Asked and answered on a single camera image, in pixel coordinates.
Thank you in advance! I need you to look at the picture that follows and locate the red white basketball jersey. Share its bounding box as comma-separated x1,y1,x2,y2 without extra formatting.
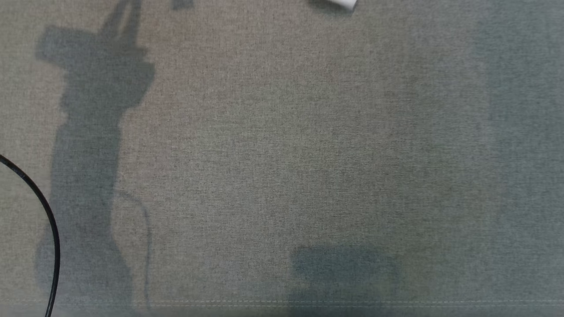
324,0,358,12

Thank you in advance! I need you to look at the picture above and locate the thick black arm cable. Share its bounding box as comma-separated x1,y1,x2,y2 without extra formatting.
0,154,61,317

